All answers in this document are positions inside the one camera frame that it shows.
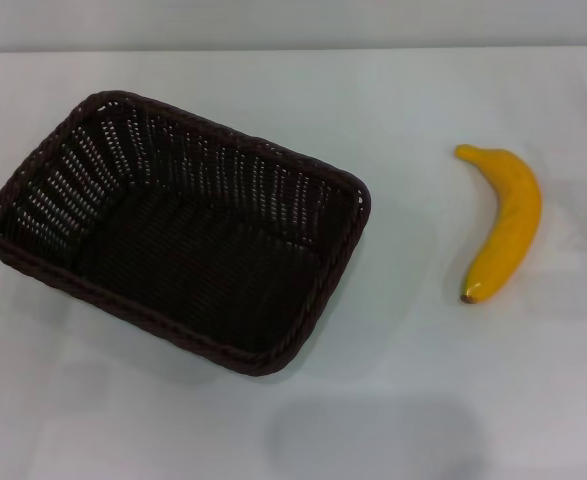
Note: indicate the yellow banana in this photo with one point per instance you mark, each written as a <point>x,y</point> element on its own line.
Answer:
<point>515,210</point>

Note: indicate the black woven rectangular basket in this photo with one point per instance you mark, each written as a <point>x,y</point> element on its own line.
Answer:
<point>198,260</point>

